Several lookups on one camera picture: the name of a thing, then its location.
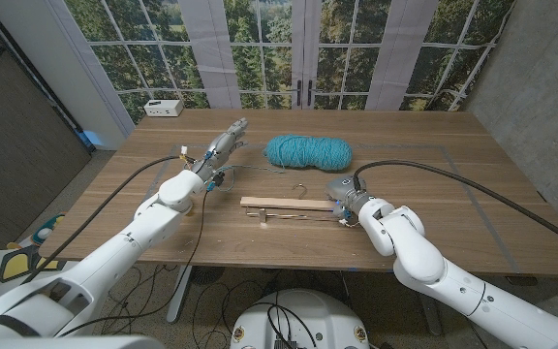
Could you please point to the white power strip box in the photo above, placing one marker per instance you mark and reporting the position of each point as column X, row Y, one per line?
column 163, row 108

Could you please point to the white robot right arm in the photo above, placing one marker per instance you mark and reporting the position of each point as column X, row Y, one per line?
column 419, row 257

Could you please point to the wooden clip hanger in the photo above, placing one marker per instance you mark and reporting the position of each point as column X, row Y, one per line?
column 284, row 203

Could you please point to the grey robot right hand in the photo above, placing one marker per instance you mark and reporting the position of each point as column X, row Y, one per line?
column 346, row 189

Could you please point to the colourful printed floor mat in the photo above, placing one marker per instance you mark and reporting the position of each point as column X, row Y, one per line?
column 17, row 264

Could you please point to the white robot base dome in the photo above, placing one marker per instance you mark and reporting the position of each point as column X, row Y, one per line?
column 303, row 320

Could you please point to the teal yarn skein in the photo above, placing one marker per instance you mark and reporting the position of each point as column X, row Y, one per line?
column 308, row 152

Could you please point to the printed window forest backdrop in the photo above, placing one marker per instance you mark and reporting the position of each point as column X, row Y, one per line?
column 259, row 58

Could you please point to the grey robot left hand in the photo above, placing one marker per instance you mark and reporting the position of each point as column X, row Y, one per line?
column 221, row 148

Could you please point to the blue plastic floor object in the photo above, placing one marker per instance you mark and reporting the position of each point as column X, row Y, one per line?
column 90, row 139

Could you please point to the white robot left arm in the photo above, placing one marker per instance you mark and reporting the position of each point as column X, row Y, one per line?
column 114, row 257

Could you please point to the grey table leg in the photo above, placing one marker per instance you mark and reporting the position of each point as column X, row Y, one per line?
column 179, row 291
column 431, row 315

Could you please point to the dark round floor object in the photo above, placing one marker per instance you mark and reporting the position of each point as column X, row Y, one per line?
column 208, row 275

